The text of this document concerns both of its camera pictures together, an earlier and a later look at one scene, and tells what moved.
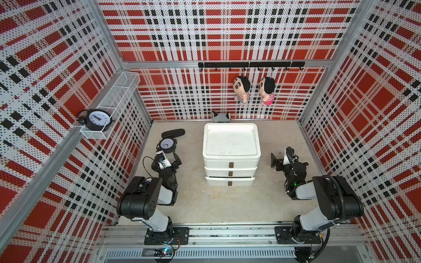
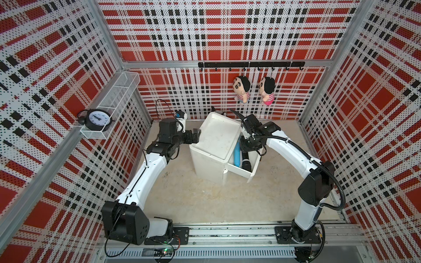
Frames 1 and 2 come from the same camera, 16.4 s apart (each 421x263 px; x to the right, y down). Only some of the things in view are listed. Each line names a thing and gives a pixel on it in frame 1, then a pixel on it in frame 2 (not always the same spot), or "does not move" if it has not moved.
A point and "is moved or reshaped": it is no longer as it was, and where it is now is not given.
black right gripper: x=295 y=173 → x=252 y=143
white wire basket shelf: x=114 y=102 does not move
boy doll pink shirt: x=267 y=88 does not move
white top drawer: x=231 y=164 → x=250 y=160
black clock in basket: x=95 y=119 does not move
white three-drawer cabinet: x=231 y=152 is moved or reshaped
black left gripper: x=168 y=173 → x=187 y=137
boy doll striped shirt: x=241 y=87 does not move
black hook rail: x=251 y=64 does not move
